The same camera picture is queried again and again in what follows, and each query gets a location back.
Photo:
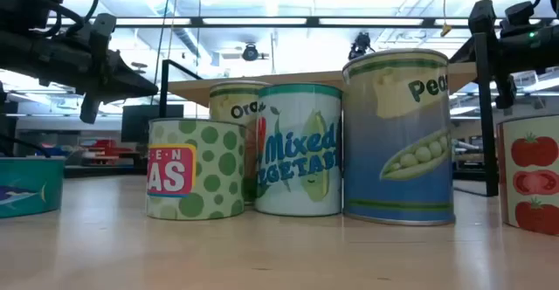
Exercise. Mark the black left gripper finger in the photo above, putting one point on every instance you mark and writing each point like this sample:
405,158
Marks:
131,82

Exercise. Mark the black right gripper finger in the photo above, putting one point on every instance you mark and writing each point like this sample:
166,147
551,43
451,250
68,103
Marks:
468,54

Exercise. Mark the oranges can yellow green label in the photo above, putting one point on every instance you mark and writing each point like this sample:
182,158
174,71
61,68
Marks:
231,100

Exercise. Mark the cream tomato can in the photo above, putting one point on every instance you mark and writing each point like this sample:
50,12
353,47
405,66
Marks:
533,172

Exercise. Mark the blue peas can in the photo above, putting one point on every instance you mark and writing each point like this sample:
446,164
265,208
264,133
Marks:
393,159

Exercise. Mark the mixed vegetables can white label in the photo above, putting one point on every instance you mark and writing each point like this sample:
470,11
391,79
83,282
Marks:
297,150

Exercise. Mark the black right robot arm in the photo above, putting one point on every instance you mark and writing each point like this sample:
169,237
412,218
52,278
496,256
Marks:
541,45

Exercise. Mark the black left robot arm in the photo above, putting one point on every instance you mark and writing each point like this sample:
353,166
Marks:
22,54

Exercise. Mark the round ceiling fixture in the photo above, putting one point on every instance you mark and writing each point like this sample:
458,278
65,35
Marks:
139,65

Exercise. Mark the yellow hanging tag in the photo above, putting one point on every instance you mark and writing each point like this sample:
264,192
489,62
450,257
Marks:
445,30

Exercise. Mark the black monitor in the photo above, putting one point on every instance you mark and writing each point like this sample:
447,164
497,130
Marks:
135,124

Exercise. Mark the red workbench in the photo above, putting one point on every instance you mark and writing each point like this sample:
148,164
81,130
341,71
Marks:
105,148

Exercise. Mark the black ceiling spotlight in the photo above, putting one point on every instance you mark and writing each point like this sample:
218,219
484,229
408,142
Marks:
360,45

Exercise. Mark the green polka dot peas can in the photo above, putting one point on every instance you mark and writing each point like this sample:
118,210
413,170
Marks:
209,172

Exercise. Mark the teal tuna can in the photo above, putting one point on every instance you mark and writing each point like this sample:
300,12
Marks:
30,181

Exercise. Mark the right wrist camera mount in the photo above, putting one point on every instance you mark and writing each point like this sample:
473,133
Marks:
481,17

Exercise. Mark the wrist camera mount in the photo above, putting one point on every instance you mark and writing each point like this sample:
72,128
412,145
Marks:
481,17
104,28

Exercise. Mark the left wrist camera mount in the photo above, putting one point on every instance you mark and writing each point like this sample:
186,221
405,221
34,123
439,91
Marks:
104,28

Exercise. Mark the wooden shelf black metal frame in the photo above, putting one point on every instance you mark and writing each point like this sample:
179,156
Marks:
192,90

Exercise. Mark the round black hanging camera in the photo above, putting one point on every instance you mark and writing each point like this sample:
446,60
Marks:
250,52

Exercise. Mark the black ceiling rail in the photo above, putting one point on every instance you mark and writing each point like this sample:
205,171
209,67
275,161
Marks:
262,26

